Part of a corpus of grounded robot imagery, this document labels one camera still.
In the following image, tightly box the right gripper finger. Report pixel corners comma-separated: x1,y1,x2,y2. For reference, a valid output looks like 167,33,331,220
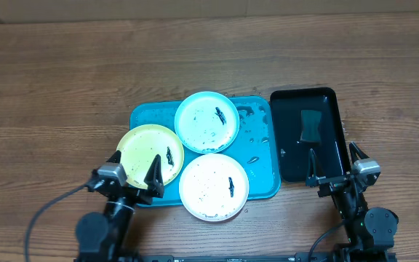
306,148,322,182
348,142,369,163

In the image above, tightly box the dark green sponge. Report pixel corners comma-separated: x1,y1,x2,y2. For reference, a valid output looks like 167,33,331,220
300,110,322,143

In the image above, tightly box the white plate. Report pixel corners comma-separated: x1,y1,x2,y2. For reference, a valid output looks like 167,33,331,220
179,154,250,222

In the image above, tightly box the light blue plate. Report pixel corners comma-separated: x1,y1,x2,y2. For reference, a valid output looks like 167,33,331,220
174,91,240,154

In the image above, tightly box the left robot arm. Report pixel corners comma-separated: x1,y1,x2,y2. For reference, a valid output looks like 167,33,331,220
75,151,164,262

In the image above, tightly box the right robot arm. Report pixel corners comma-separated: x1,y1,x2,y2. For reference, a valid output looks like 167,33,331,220
306,142,399,261

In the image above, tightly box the black plastic tray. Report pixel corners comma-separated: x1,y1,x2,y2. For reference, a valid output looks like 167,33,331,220
270,87,351,183

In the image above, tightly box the teal plastic tray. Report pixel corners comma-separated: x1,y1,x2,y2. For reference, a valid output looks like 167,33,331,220
129,96,281,200

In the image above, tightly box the yellow plate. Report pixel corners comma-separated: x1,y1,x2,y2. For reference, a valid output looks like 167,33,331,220
116,124,185,189

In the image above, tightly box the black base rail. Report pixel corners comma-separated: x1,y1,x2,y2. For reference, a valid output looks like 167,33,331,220
73,251,398,262

